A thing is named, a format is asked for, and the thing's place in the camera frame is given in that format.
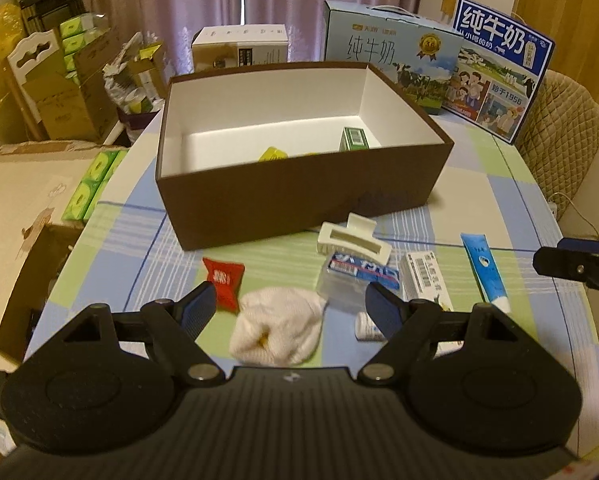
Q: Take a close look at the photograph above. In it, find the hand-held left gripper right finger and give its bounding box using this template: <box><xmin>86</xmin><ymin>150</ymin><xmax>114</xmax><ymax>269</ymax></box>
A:
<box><xmin>357</xmin><ymin>281</ymin><xmax>521</xmax><ymax>387</ymax></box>

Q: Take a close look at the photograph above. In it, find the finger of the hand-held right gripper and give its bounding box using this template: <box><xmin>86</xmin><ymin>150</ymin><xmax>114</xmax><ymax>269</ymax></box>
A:
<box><xmin>533</xmin><ymin>246</ymin><xmax>599</xmax><ymax>304</ymax></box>
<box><xmin>554</xmin><ymin>237</ymin><xmax>599</xmax><ymax>260</ymax></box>

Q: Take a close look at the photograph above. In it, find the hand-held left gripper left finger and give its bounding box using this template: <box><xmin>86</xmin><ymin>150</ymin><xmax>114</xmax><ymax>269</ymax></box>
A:
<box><xmin>62</xmin><ymin>281</ymin><xmax>224</xmax><ymax>387</ymax></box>

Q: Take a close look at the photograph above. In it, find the red snack packet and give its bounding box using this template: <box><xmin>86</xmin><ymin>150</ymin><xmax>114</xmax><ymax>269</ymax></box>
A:
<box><xmin>202</xmin><ymin>257</ymin><xmax>246</xmax><ymax>313</ymax></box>

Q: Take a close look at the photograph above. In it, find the clear plastic box blue label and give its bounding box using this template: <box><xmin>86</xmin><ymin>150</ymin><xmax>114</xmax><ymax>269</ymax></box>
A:
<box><xmin>315</xmin><ymin>251</ymin><xmax>401</xmax><ymax>311</ymax></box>

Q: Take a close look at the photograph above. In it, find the brown cardboard box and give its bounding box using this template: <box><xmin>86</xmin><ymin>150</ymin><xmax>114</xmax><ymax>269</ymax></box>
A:
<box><xmin>154</xmin><ymin>61</ymin><xmax>454</xmax><ymax>251</ymax></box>

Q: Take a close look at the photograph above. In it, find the small white bottle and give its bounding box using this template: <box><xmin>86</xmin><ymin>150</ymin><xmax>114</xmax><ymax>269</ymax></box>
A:
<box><xmin>354</xmin><ymin>311</ymin><xmax>387</xmax><ymax>342</ymax></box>

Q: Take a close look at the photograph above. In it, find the white box with barcode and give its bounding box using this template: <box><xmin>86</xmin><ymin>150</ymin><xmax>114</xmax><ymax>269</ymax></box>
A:
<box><xmin>398</xmin><ymin>251</ymin><xmax>464</xmax><ymax>356</ymax></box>

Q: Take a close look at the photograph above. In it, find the white hair claw clip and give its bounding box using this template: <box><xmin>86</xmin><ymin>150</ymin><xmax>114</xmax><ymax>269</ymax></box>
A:
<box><xmin>317</xmin><ymin>213</ymin><xmax>393</xmax><ymax>267</ymax></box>

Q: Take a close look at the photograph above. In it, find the blue and white tube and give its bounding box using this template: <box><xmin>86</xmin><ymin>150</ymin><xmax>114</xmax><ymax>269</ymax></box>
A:
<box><xmin>460</xmin><ymin>232</ymin><xmax>513</xmax><ymax>316</ymax></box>

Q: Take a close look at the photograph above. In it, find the white towel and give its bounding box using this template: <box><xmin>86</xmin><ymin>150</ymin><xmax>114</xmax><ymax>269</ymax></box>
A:
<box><xmin>228</xmin><ymin>286</ymin><xmax>329</xmax><ymax>365</ymax></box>

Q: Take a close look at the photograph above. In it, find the checked tablecloth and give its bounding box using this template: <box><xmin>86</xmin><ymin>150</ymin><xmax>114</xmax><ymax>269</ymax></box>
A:
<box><xmin>24</xmin><ymin>107</ymin><xmax>599</xmax><ymax>461</ymax></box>

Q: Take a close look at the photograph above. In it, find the chair with quilted cover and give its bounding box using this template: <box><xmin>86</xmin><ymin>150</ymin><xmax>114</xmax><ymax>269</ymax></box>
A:
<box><xmin>514</xmin><ymin>69</ymin><xmax>599</xmax><ymax>221</ymax></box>

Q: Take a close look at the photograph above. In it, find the green tissue multipack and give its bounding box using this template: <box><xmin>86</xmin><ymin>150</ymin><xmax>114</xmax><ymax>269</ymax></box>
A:
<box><xmin>62</xmin><ymin>149</ymin><xmax>128</xmax><ymax>223</ymax></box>

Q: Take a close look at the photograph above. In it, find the small green box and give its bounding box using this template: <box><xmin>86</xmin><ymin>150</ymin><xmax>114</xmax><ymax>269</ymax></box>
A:
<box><xmin>338</xmin><ymin>127</ymin><xmax>371</xmax><ymax>152</ymax></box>

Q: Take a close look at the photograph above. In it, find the dark blue milk carton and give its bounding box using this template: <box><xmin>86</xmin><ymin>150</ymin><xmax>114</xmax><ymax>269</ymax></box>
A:
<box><xmin>442</xmin><ymin>0</ymin><xmax>556</xmax><ymax>146</ymax></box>

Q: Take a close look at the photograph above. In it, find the large cardboard box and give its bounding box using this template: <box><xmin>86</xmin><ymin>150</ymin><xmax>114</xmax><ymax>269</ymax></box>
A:
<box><xmin>0</xmin><ymin>142</ymin><xmax>130</xmax><ymax>411</ymax></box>

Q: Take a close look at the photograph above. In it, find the open cardboard box with clutter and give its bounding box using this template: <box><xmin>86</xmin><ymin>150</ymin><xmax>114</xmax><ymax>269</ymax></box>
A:
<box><xmin>104</xmin><ymin>32</ymin><xmax>169</xmax><ymax>117</ymax></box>

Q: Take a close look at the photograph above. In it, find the wooden door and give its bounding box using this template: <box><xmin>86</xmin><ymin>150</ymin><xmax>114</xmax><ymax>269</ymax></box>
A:
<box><xmin>512</xmin><ymin>0</ymin><xmax>599</xmax><ymax>106</ymax></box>

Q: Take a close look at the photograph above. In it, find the light blue milk carton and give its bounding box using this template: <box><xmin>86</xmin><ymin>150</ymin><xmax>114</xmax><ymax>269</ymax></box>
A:
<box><xmin>322</xmin><ymin>0</ymin><xmax>464</xmax><ymax>116</ymax></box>

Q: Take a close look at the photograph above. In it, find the white and tan box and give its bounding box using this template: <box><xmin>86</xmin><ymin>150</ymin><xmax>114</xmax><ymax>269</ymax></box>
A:
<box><xmin>192</xmin><ymin>24</ymin><xmax>289</xmax><ymax>73</ymax></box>

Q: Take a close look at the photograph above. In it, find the stack of green tissue packs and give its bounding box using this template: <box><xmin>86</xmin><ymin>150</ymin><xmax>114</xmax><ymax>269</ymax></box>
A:
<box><xmin>60</xmin><ymin>12</ymin><xmax>111</xmax><ymax>83</ymax></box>

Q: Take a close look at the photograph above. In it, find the white cable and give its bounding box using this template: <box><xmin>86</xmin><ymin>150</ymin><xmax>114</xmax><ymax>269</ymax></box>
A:
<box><xmin>554</xmin><ymin>191</ymin><xmax>599</xmax><ymax>239</ymax></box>

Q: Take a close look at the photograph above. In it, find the cardboard box with white handle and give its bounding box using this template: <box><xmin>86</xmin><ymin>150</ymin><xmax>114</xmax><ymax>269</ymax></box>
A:
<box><xmin>4</xmin><ymin>27</ymin><xmax>120</xmax><ymax>142</ymax></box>

